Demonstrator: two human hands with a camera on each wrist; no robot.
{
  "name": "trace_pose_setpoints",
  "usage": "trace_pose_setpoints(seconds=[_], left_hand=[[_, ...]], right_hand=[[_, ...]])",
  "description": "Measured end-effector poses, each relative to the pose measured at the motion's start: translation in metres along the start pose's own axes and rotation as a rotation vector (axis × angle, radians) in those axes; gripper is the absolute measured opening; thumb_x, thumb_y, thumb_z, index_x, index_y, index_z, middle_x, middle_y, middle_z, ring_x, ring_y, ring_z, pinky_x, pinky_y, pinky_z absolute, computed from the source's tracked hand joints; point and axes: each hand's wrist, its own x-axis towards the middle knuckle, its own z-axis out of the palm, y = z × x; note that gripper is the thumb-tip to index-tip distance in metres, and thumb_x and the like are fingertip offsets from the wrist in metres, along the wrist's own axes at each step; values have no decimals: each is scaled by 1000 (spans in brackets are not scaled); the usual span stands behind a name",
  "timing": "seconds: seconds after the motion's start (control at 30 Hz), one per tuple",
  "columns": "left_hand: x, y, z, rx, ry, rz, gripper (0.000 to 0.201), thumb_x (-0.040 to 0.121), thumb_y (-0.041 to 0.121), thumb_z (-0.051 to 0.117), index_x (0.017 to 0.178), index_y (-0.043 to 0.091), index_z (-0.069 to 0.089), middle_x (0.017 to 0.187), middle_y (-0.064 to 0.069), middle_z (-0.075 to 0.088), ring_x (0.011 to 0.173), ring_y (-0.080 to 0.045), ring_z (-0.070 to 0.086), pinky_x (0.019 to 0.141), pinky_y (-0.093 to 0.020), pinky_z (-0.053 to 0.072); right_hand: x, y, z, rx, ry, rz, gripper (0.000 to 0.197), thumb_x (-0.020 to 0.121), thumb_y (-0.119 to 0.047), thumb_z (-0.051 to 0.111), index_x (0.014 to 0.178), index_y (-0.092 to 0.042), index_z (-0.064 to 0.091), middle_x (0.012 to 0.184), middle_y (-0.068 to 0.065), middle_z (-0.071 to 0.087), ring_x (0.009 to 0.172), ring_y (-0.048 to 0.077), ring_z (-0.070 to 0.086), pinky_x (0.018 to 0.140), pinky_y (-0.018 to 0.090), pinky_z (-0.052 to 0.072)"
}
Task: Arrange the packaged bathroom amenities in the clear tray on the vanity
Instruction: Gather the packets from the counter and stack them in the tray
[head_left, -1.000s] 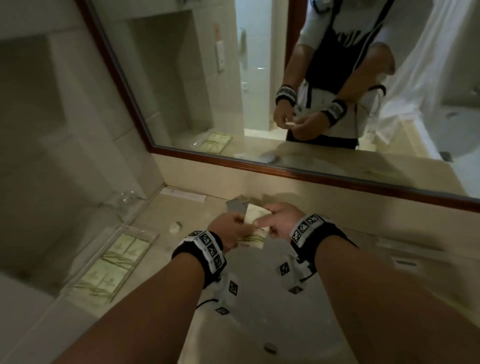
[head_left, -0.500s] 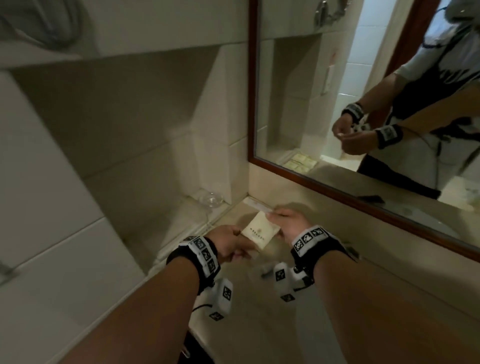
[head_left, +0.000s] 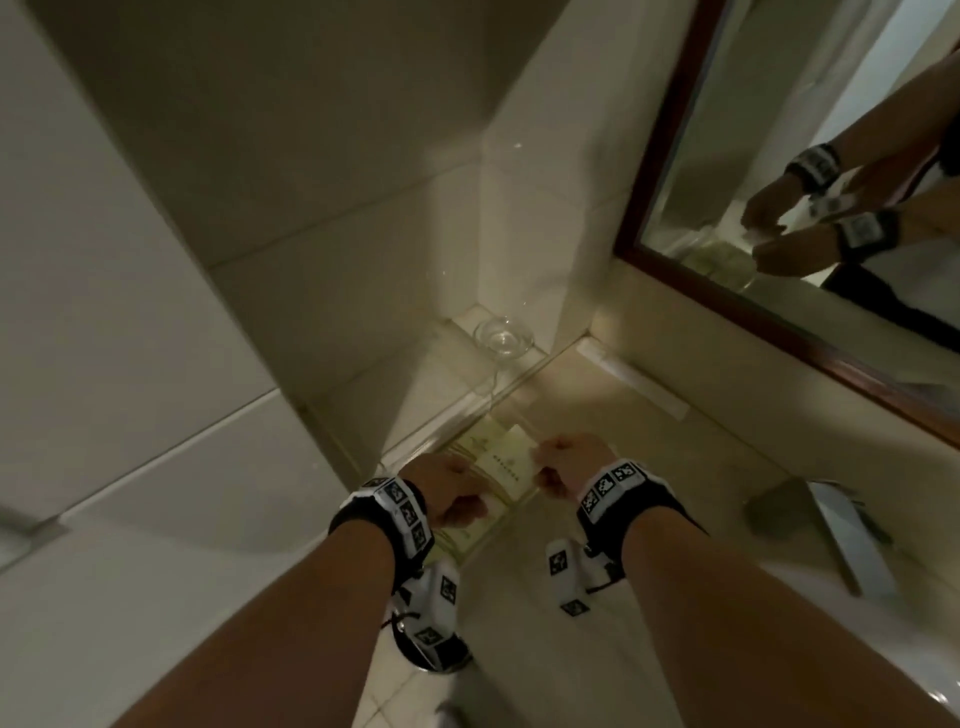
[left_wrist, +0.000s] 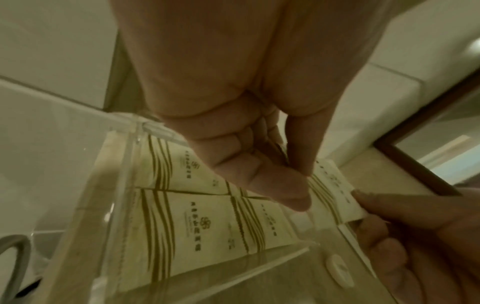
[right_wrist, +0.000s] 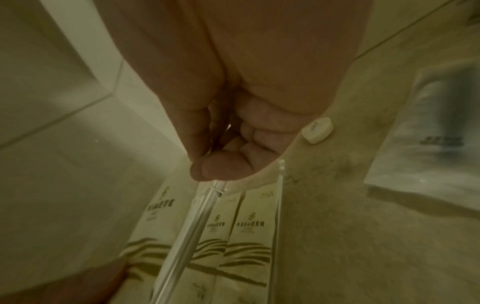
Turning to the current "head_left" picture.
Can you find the person's right hand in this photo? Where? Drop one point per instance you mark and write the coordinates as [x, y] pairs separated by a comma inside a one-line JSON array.
[[577, 465]]

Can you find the person's left hand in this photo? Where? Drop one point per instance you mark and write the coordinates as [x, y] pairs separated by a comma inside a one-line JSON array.
[[450, 491]]

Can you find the striped cream toiletry packet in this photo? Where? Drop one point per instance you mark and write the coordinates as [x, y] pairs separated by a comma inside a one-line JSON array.
[[510, 465]]

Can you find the person's left forearm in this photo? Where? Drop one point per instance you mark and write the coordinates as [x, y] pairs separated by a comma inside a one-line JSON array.
[[300, 637]]

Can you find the person's right forearm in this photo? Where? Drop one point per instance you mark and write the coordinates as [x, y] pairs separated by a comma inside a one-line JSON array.
[[750, 637]]

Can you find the black right wrist band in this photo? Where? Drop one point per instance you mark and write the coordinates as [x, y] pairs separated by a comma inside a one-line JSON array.
[[637, 502]]

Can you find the black wrist band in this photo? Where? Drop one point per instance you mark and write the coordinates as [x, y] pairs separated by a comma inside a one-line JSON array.
[[637, 502], [382, 525]]

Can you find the black left wrist band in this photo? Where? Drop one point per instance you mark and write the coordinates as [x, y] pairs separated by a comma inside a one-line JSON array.
[[382, 525]]

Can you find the chrome faucet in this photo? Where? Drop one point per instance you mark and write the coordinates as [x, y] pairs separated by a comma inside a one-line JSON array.
[[847, 532]]

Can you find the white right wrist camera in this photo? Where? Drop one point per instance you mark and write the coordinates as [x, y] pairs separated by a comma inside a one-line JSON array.
[[566, 577]]

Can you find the wood framed wall mirror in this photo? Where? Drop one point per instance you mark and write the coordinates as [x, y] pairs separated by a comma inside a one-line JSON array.
[[750, 150]]

